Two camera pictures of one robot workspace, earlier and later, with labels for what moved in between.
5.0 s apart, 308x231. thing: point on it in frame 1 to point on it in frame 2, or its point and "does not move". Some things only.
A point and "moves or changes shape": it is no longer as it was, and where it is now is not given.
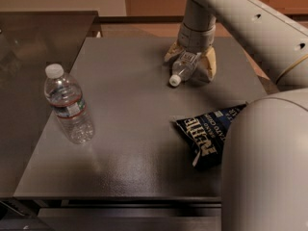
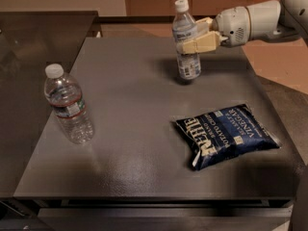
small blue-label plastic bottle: [184, 67] moves or changes shape
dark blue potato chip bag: [207, 133] does not move
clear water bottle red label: [64, 93] does not move
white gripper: [194, 40] to [231, 24]
